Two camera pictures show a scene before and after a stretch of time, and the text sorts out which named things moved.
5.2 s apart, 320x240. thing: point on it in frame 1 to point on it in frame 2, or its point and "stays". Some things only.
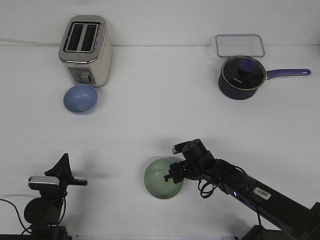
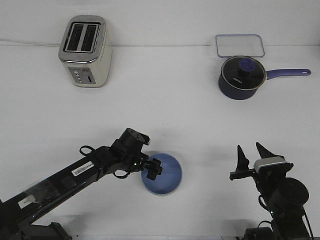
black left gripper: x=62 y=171 to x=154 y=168
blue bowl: x=81 y=99 to x=170 y=178
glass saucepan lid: x=244 y=72 stays
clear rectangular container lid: x=239 y=45 stays
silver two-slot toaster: x=86 y=50 stays
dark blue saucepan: x=245 y=94 stays
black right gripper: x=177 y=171 to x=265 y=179
